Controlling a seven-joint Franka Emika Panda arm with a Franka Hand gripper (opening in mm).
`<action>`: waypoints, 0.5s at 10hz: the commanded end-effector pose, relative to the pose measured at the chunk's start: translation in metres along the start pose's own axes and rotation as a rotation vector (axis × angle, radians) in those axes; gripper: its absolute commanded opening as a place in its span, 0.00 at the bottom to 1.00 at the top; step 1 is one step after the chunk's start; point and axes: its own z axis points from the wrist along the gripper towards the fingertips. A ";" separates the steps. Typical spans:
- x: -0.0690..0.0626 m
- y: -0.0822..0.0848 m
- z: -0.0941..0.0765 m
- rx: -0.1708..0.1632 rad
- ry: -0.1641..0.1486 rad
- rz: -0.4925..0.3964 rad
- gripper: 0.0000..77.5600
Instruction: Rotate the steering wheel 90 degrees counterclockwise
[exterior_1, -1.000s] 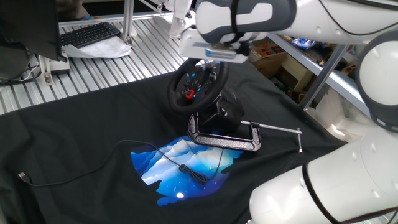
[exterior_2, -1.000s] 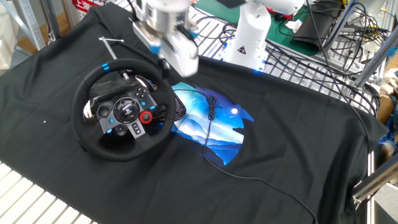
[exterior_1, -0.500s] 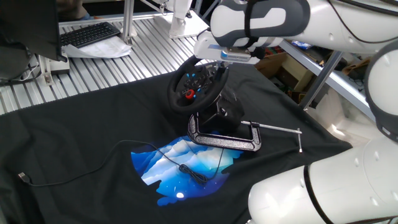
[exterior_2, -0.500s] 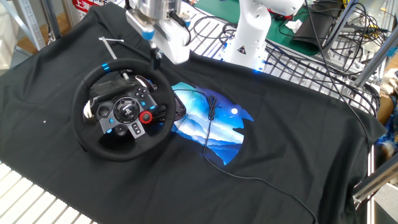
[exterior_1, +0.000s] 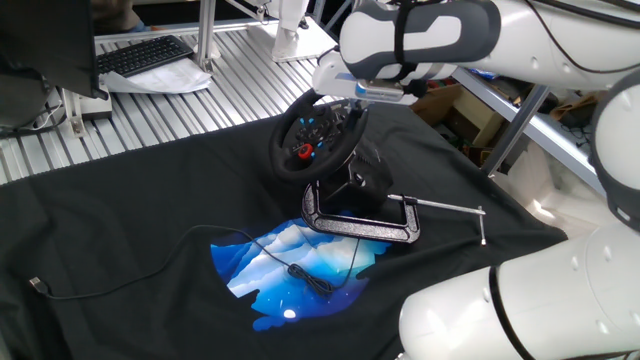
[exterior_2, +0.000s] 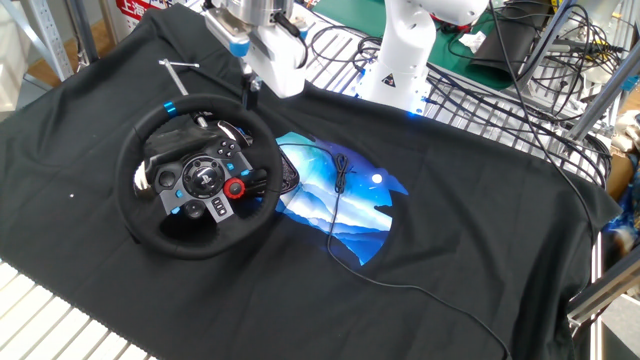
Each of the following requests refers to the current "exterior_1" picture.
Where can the open brown cardboard box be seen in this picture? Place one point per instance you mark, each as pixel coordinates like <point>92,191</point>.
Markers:
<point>432,102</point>

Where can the black racing steering wheel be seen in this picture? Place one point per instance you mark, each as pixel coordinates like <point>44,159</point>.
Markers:
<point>282,162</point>

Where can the black steering wheel base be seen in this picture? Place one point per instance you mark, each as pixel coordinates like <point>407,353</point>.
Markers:
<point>367,175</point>

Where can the white crumpled paper sheet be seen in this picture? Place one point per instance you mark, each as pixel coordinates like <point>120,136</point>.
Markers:
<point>165,80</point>

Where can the black computer keyboard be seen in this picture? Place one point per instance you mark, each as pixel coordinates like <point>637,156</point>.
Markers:
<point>142,55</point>

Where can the black metal C-clamp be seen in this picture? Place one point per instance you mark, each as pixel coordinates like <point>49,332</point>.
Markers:
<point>360,228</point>

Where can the white stand with base plate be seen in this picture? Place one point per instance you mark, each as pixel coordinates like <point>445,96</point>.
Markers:
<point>287,40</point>

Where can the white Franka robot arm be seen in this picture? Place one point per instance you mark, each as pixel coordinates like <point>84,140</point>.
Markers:
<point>550,310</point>

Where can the aluminium vertical post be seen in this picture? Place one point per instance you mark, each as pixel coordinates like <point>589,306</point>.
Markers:
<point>206,30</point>

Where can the grey wrist camera blue ends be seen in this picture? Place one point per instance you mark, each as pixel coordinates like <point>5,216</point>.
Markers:
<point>380,91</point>

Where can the person in brown shirt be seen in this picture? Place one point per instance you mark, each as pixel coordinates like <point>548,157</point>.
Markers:
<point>112,15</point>

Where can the dark grey monitor base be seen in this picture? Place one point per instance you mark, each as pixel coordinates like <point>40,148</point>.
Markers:
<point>22,100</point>

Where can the aluminium shelf rail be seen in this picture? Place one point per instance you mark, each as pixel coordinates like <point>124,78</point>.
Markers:
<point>550,137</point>

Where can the black cloth with blue print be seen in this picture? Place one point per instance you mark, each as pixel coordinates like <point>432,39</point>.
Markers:
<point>125,200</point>

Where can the aluminium bracket foot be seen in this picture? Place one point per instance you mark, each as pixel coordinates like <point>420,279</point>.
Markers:
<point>74,117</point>

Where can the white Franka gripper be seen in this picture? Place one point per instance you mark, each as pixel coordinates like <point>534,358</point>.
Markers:
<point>332,75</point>

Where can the beige cardboard box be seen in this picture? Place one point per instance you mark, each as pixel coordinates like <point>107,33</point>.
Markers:
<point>475,115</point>

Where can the black computer monitor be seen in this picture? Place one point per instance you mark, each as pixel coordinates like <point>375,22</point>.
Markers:
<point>45,40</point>

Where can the aluminium diagonal strut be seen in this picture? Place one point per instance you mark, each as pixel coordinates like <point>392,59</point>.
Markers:
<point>502,147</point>

